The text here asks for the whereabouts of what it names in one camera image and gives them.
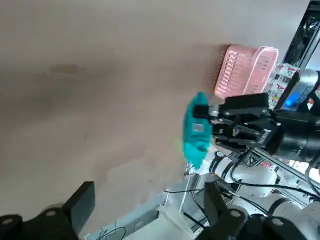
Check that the pink plastic basket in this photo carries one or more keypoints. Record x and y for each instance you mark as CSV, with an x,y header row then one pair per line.
x,y
240,72

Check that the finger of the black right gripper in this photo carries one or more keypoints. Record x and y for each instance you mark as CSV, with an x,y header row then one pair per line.
x,y
240,105
237,136

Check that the aluminium frame post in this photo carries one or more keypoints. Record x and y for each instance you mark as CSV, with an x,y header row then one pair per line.
x,y
303,32

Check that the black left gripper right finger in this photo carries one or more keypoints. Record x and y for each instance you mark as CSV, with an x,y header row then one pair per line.
x,y
220,217

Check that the teal snack packet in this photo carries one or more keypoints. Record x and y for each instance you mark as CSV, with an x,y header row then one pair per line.
x,y
196,140

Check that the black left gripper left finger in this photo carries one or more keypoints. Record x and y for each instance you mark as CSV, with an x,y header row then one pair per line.
x,y
75,210

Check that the white printed drink bottle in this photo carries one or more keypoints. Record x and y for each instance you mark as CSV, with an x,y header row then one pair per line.
x,y
287,70
278,86

